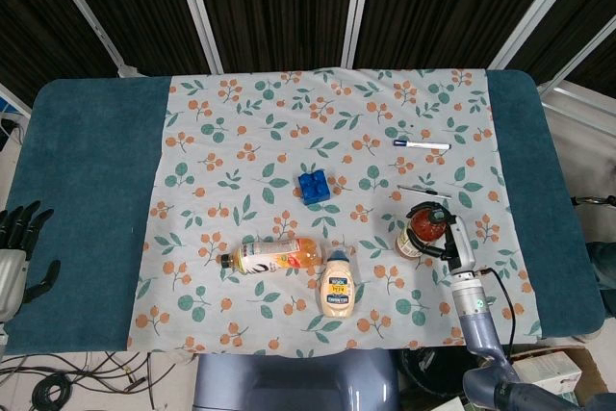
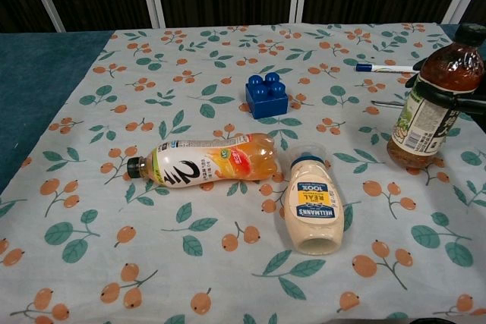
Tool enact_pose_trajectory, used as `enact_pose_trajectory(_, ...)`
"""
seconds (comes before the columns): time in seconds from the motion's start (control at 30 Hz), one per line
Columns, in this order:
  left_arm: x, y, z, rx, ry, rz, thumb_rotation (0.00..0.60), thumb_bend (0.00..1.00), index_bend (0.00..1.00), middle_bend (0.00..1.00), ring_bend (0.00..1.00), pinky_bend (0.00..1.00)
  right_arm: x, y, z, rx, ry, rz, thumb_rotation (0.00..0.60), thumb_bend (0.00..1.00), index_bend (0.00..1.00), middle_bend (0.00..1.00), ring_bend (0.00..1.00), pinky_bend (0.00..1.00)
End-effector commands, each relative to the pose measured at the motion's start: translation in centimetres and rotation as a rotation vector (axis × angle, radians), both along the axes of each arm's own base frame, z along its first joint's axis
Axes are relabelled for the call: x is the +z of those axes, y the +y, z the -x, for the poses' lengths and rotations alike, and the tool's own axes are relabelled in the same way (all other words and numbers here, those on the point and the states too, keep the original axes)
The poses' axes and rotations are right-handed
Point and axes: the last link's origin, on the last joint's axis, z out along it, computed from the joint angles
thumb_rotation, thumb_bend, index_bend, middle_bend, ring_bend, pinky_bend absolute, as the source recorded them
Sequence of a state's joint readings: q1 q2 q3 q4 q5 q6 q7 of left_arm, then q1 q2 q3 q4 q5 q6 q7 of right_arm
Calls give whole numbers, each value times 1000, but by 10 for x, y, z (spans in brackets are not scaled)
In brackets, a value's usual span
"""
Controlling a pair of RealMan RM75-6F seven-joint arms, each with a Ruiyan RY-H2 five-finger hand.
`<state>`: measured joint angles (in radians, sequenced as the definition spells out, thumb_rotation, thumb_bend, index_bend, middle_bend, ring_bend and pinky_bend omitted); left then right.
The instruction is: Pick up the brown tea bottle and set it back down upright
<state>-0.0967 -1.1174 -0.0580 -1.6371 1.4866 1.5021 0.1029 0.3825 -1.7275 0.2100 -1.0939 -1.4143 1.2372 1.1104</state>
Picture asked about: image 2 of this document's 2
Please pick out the Hellmann's mayonnaise squeeze bottle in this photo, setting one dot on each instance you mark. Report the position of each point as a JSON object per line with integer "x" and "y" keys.
{"x": 313, "y": 210}

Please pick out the orange juice bottle white label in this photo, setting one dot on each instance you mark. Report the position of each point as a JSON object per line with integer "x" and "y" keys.
{"x": 197, "y": 164}

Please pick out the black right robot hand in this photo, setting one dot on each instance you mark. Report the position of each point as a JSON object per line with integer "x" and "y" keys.
{"x": 455, "y": 101}

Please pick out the brown tea bottle dark cap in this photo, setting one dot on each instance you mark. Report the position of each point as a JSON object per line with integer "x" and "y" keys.
{"x": 429, "y": 119}

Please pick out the blue toy building brick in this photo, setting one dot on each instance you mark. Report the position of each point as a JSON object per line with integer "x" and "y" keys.
{"x": 266, "y": 97}

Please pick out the floral print tablecloth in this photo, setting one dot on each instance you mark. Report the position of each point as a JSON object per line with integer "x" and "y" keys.
{"x": 212, "y": 248}

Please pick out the teal table cover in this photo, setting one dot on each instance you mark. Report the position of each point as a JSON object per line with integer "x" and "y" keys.
{"x": 41, "y": 73}

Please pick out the white pen blue cap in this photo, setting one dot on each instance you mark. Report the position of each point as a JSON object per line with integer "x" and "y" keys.
{"x": 383, "y": 68}

